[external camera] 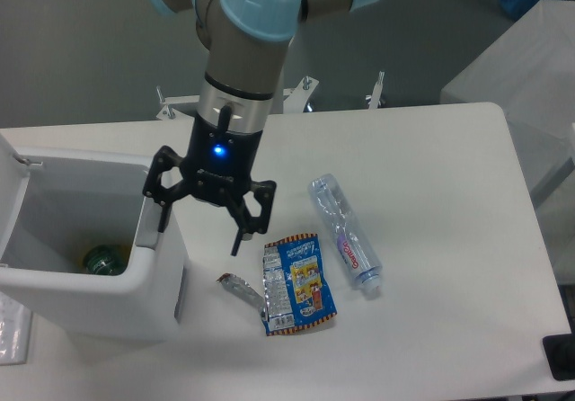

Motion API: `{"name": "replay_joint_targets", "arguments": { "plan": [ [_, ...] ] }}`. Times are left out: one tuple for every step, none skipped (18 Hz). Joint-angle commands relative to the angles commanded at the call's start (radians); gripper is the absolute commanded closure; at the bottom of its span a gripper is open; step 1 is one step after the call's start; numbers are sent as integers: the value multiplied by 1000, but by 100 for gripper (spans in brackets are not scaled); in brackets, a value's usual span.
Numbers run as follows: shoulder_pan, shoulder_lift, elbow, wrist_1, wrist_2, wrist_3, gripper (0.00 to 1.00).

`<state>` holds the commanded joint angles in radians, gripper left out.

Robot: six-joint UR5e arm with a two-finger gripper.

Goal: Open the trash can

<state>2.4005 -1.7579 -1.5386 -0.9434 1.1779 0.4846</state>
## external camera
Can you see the black device table corner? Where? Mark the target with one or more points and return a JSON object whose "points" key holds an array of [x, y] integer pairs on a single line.
{"points": [[559, 351]]}

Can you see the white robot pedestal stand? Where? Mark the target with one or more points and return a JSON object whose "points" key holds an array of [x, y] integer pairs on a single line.
{"points": [[296, 95]]}

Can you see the blue snack bag wrapper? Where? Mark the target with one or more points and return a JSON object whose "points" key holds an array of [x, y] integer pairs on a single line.
{"points": [[297, 297]]}

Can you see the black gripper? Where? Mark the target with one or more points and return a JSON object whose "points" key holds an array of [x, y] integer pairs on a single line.
{"points": [[216, 163]]}

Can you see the clear plastic sheet left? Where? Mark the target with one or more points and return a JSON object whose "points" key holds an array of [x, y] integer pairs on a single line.
{"points": [[15, 331]]}

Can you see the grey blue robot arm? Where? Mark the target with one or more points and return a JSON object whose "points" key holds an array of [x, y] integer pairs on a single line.
{"points": [[266, 20]]}

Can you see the small silver foil wrapper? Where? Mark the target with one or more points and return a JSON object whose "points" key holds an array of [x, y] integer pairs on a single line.
{"points": [[244, 291]]}

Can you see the white push-lid trash can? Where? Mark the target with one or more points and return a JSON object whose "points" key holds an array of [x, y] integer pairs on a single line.
{"points": [[58, 204]]}

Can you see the clear plastic water bottle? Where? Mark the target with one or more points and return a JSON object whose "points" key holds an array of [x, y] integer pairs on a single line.
{"points": [[358, 255]]}

